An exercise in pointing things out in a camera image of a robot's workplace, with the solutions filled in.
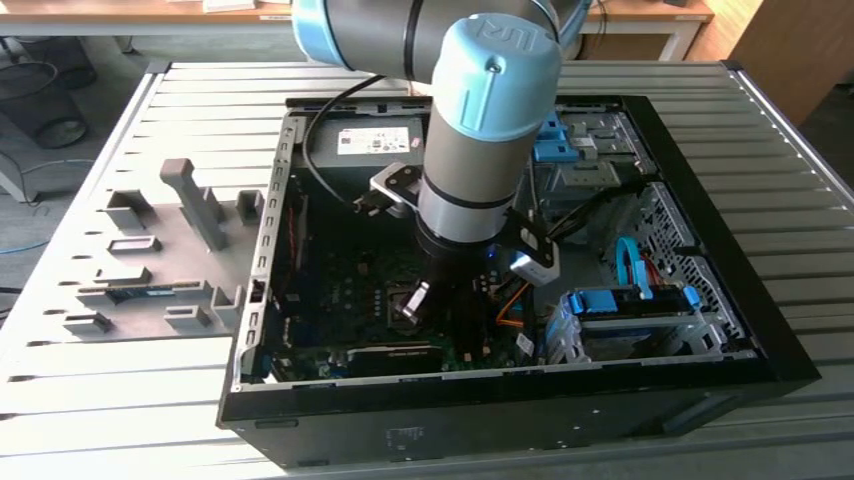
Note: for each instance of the black camera bracket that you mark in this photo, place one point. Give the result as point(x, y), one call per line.
point(405, 180)
point(543, 250)

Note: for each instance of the black mesh waste bin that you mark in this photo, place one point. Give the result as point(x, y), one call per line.
point(54, 125)

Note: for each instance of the black graphics card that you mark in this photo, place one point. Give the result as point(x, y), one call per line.
point(394, 357)

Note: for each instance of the grey parts rack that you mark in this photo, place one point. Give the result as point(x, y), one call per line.
point(194, 270)

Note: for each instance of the hard disk in blue carrier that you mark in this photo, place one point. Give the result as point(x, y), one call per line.
point(594, 301)

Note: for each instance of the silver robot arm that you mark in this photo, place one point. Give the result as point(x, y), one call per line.
point(467, 175)

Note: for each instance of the wooden desk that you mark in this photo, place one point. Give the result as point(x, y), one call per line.
point(134, 17)

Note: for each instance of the RAM stick with label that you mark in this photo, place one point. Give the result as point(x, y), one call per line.
point(143, 291)

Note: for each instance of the metal drive cage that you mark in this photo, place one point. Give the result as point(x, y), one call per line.
point(587, 175)
point(690, 340)

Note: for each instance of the black PC case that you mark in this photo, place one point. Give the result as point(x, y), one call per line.
point(467, 425)

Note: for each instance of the grey power supply unit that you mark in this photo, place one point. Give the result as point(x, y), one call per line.
point(361, 165)

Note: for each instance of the wooden cabinet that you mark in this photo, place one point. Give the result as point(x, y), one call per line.
point(794, 50)

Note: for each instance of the green motherboard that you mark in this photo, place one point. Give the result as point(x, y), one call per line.
point(363, 300)

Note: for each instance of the white paper stack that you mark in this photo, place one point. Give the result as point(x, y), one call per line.
point(227, 5)

